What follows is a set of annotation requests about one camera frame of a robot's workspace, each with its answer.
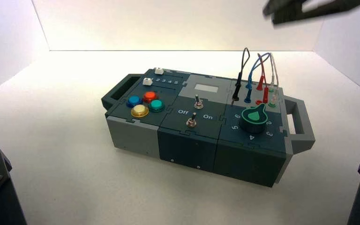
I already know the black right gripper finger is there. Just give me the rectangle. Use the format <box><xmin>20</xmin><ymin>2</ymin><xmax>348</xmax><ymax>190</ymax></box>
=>
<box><xmin>263</xmin><ymin>0</ymin><xmax>307</xmax><ymax>16</ymax></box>
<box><xmin>271</xmin><ymin>0</ymin><xmax>360</xmax><ymax>25</ymax></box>

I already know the blue jumper wire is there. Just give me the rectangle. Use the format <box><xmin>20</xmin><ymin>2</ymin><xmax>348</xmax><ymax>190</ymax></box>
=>
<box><xmin>244</xmin><ymin>52</ymin><xmax>270</xmax><ymax>104</ymax></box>

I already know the grey rectangular display window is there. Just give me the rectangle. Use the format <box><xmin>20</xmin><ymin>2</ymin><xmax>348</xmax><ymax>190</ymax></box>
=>
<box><xmin>194</xmin><ymin>83</ymin><xmax>219</xmax><ymax>93</ymax></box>

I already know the dark rotary knob green pointer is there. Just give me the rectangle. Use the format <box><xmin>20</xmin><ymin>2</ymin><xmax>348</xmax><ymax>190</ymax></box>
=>
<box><xmin>240</xmin><ymin>103</ymin><xmax>270</xmax><ymax>134</ymax></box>

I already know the red round push button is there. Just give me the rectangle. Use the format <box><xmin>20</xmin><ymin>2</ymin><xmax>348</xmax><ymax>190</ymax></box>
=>
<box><xmin>142</xmin><ymin>91</ymin><xmax>158</xmax><ymax>104</ymax></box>

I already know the green round push button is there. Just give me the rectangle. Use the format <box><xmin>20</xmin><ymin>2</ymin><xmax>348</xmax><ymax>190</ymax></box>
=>
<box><xmin>148</xmin><ymin>99</ymin><xmax>165</xmax><ymax>113</ymax></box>

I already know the dark teal grey task box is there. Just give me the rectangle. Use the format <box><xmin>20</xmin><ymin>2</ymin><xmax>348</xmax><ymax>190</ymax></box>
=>
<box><xmin>101</xmin><ymin>67</ymin><xmax>315</xmax><ymax>188</ymax></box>

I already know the blue round push button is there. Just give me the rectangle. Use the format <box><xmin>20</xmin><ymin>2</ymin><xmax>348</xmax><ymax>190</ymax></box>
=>
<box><xmin>126</xmin><ymin>95</ymin><xmax>143</xmax><ymax>108</ymax></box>

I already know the yellow round push button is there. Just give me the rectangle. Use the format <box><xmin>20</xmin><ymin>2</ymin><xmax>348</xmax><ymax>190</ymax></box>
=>
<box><xmin>130</xmin><ymin>105</ymin><xmax>150</xmax><ymax>118</ymax></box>

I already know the red jumper wire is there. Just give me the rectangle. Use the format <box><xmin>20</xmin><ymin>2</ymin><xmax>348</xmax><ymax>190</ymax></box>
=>
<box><xmin>255</xmin><ymin>53</ymin><xmax>270</xmax><ymax>105</ymax></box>

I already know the black jumper wire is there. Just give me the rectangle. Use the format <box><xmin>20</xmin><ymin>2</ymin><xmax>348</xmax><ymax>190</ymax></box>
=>
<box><xmin>231</xmin><ymin>47</ymin><xmax>251</xmax><ymax>103</ymax></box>

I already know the white jumper wire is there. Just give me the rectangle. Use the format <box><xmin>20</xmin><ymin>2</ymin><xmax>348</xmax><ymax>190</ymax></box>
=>
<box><xmin>268</xmin><ymin>52</ymin><xmax>281</xmax><ymax>108</ymax></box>

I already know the grey box handle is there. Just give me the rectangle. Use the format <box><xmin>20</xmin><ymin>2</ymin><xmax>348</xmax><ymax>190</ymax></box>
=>
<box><xmin>284</xmin><ymin>95</ymin><xmax>315</xmax><ymax>155</ymax></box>

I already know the dark teal box handle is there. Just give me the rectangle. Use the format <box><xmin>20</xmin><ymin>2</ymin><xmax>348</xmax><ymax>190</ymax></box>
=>
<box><xmin>101</xmin><ymin>73</ymin><xmax>144</xmax><ymax>111</ymax></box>

